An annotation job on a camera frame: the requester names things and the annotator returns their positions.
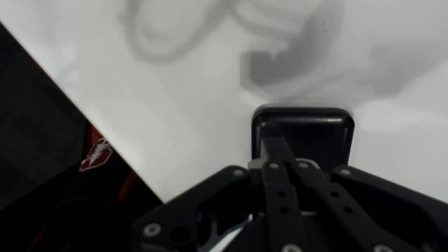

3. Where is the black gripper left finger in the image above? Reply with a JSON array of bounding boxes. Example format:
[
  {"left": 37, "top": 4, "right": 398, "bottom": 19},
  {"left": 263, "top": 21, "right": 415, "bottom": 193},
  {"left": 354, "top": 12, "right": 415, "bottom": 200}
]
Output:
[{"left": 132, "top": 161, "right": 308, "bottom": 252}]

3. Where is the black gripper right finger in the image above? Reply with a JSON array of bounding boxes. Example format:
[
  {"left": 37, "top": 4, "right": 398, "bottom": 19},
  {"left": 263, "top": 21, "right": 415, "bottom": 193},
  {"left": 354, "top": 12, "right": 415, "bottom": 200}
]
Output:
[{"left": 291, "top": 159, "right": 448, "bottom": 252}]

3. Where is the black and red backpack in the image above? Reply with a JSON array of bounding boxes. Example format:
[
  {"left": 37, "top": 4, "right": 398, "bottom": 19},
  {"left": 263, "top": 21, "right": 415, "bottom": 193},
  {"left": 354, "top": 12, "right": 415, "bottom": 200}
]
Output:
[{"left": 0, "top": 26, "right": 161, "bottom": 252}]

